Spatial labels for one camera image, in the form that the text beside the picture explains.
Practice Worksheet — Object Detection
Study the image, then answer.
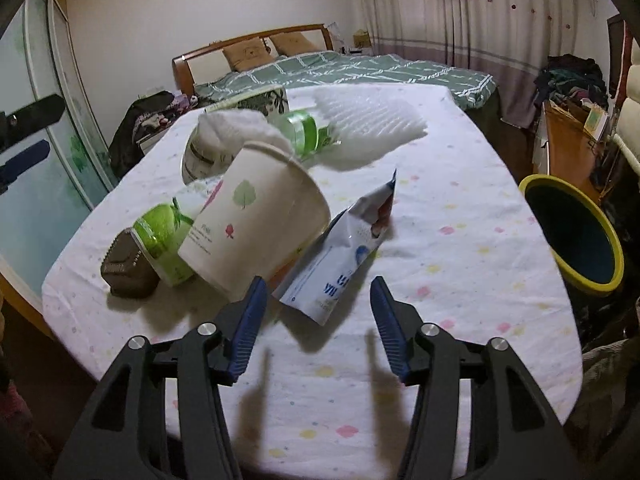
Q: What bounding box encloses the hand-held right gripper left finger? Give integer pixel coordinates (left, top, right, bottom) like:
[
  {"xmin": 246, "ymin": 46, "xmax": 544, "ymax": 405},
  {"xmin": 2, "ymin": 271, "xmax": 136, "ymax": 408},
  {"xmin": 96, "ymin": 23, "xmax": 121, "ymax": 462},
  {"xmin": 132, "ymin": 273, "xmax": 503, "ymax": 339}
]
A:
[{"xmin": 52, "ymin": 275, "xmax": 268, "ymax": 480}]

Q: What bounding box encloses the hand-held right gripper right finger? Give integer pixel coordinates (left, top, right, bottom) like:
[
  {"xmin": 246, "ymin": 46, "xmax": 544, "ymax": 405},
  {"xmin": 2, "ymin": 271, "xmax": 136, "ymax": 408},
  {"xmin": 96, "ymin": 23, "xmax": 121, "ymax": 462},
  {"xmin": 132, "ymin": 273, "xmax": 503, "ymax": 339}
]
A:
[{"xmin": 370, "ymin": 275, "xmax": 583, "ymax": 480}]

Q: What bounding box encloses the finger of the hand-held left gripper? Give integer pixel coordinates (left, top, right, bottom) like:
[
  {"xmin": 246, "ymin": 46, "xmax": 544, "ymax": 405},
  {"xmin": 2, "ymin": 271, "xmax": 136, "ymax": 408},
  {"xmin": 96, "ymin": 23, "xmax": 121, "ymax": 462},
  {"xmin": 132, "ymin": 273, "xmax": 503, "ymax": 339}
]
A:
[
  {"xmin": 0, "ymin": 140, "xmax": 51, "ymax": 193},
  {"xmin": 0, "ymin": 94, "xmax": 67, "ymax": 151}
]

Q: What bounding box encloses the blue and white snack pouch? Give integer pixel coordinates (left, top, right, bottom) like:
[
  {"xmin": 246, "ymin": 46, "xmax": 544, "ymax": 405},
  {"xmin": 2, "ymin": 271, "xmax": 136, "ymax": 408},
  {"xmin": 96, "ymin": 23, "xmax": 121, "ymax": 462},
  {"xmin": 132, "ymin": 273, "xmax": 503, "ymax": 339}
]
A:
[{"xmin": 278, "ymin": 169, "xmax": 398, "ymax": 326}]

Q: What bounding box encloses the white leaf print paper cup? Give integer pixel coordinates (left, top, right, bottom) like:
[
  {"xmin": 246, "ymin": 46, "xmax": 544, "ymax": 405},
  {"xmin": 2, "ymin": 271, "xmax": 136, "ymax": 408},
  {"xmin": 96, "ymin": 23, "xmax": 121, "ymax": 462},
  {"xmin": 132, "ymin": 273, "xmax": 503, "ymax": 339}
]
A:
[{"xmin": 177, "ymin": 142, "xmax": 332, "ymax": 297}]

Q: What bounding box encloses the white knit cloth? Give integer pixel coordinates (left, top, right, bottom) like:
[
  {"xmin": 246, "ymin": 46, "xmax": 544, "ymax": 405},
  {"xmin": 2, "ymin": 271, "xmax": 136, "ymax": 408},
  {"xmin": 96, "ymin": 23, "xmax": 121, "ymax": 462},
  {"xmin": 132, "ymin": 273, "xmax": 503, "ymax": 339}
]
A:
[{"xmin": 198, "ymin": 109, "xmax": 301, "ymax": 166}]

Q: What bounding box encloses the clear green cup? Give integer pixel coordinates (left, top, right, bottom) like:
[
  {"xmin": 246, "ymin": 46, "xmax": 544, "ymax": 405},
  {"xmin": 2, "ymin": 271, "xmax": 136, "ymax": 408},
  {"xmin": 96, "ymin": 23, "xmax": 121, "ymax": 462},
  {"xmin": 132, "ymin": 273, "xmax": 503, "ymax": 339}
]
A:
[{"xmin": 270, "ymin": 109, "xmax": 343, "ymax": 163}]

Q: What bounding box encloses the yellow rim trash bin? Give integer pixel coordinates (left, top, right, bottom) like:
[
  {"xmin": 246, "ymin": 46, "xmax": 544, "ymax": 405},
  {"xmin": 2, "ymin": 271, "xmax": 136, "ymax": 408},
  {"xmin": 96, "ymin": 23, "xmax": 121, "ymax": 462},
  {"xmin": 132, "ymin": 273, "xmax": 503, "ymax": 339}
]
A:
[{"xmin": 518, "ymin": 174, "xmax": 626, "ymax": 295}]

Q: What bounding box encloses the glass wardrobe sliding door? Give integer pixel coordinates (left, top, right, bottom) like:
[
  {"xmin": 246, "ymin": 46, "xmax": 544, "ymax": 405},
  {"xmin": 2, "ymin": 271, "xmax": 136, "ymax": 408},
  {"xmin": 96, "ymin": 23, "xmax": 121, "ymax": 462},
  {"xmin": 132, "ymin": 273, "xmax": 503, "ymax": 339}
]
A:
[{"xmin": 0, "ymin": 0, "xmax": 118, "ymax": 311}]

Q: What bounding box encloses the white floral tablecloth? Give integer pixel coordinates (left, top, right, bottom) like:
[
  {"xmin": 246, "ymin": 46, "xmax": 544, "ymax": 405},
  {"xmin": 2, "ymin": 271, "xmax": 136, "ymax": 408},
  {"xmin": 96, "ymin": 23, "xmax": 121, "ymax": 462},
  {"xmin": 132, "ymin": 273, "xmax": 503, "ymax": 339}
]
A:
[{"xmin": 41, "ymin": 82, "xmax": 583, "ymax": 480}]

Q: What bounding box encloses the dark clothes pile on nightstand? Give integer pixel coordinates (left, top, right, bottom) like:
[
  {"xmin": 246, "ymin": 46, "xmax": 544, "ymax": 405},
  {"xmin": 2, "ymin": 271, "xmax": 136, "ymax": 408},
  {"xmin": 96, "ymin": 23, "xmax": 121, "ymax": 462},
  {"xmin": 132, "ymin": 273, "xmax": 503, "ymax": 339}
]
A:
[{"xmin": 107, "ymin": 91, "xmax": 193, "ymax": 178}]

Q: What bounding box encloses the green cap labelled bottle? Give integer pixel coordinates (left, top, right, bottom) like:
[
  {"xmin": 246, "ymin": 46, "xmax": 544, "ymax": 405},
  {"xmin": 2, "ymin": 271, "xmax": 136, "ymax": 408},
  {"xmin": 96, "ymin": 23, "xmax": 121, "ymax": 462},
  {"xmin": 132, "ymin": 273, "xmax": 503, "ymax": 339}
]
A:
[{"xmin": 132, "ymin": 199, "xmax": 211, "ymax": 288}]

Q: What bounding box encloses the dark brown small box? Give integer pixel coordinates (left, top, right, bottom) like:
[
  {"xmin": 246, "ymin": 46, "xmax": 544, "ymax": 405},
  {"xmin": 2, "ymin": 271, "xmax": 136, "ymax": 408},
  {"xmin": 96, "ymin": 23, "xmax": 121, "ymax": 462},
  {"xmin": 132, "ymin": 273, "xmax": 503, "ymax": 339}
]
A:
[{"xmin": 100, "ymin": 227, "xmax": 158, "ymax": 298}]

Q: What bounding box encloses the wooden bed headboard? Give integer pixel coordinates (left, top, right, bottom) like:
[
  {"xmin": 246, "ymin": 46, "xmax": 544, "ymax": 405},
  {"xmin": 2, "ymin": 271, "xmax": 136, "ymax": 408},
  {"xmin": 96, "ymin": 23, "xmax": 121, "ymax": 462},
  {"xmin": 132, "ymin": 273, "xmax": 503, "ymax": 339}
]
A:
[{"xmin": 171, "ymin": 23, "xmax": 328, "ymax": 96}]

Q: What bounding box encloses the white foam sheet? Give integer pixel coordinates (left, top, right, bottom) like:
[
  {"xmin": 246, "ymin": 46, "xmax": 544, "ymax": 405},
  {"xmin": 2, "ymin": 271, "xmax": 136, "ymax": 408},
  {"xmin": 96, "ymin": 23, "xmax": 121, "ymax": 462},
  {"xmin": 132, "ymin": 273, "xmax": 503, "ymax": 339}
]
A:
[{"xmin": 312, "ymin": 86, "xmax": 428, "ymax": 173}]

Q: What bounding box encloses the brown bear print pillow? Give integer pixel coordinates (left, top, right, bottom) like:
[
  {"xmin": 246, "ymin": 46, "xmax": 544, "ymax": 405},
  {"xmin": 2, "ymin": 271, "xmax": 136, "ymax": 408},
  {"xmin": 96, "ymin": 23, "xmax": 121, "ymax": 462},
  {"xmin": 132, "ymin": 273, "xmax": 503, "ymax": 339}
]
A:
[{"xmin": 222, "ymin": 39, "xmax": 273, "ymax": 72}]

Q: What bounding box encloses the leaf print carton box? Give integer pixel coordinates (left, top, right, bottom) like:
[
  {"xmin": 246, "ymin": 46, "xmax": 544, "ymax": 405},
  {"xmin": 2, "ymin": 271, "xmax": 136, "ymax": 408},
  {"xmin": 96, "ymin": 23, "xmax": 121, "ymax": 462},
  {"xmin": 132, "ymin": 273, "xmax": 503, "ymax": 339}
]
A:
[{"xmin": 205, "ymin": 86, "xmax": 291, "ymax": 118}]

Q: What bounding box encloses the wooden cabinet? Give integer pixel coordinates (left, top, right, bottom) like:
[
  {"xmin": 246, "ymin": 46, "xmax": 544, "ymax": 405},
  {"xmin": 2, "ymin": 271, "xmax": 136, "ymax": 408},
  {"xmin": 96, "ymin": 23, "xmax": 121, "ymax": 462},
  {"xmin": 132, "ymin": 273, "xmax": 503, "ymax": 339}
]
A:
[{"xmin": 532, "ymin": 100, "xmax": 606, "ymax": 201}]

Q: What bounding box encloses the green checked bed blanket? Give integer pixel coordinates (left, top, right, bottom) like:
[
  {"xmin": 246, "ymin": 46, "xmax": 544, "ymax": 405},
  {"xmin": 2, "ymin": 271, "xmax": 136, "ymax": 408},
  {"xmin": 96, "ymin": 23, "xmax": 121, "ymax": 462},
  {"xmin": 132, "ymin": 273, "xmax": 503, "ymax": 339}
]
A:
[{"xmin": 194, "ymin": 51, "xmax": 496, "ymax": 108}]

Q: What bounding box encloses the brown plain pillow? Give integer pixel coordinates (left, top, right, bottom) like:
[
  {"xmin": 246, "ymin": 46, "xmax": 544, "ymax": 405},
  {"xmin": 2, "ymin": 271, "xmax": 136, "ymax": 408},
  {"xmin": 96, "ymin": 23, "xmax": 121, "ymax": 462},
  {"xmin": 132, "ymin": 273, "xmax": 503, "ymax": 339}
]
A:
[{"xmin": 270, "ymin": 32, "xmax": 321, "ymax": 56}]

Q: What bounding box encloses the clothes pile by curtain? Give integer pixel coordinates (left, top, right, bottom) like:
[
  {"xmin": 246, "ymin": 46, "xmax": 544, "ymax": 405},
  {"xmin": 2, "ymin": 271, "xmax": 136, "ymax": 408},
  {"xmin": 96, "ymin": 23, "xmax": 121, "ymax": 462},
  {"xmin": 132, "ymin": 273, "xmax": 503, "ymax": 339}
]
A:
[{"xmin": 535, "ymin": 54, "xmax": 608, "ymax": 111}]

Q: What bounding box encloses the pink dotted curtain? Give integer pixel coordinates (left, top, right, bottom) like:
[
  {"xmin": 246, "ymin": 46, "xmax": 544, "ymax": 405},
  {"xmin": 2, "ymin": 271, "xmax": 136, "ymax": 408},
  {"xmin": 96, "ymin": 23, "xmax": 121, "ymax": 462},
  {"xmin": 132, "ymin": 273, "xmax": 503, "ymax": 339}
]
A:
[{"xmin": 350, "ymin": 0, "xmax": 591, "ymax": 126}]

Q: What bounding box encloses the cream puffer jacket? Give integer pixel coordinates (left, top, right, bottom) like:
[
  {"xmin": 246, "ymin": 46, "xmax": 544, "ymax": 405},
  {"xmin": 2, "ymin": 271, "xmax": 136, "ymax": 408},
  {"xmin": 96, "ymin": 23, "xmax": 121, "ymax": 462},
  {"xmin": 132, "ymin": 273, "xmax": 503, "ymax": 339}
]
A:
[{"xmin": 612, "ymin": 40, "xmax": 640, "ymax": 171}]

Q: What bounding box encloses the red coat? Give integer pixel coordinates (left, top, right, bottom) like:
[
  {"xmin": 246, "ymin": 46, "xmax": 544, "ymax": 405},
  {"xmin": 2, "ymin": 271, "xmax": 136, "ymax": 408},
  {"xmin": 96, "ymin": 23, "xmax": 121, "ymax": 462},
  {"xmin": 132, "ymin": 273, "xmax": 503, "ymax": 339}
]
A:
[{"xmin": 607, "ymin": 15, "xmax": 633, "ymax": 101}]

